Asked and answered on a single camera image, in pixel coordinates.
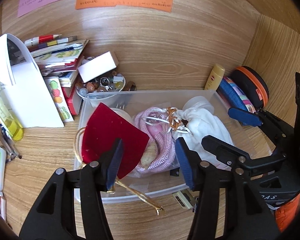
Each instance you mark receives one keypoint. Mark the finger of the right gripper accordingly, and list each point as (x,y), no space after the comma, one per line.
(250,118)
(225,152)

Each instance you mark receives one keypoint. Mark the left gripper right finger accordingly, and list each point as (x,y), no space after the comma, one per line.
(246,214)

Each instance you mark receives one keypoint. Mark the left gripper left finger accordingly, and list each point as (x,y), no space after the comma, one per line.
(52,215)

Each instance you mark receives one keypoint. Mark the white cloth pouch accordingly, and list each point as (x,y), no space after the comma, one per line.
(200,123)

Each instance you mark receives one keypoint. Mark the red velvet pouch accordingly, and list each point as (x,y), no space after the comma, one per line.
(103,127)

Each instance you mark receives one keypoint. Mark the black orange zip case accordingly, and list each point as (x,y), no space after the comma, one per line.
(252,85)

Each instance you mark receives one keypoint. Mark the orange jacket sleeve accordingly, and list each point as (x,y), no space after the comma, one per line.
(286,213)

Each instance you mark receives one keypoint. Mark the blue colourful pouch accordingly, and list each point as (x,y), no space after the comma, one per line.
(234,96)

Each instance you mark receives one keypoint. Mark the yellow tube bottle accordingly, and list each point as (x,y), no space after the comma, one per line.
(215,77)

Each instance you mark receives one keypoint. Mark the yellow spray bottle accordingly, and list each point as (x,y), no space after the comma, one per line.
(10,123)

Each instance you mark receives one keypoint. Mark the bowl of trinkets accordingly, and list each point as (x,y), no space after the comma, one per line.
(111,81)

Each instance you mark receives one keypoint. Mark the white small box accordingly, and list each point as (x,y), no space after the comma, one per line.
(98,66)

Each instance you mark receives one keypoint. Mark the stack of books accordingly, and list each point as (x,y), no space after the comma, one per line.
(58,61)

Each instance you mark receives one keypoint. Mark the white paper file holder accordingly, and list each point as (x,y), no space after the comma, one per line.
(22,87)

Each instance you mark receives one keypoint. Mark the red white marker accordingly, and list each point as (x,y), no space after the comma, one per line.
(40,39)

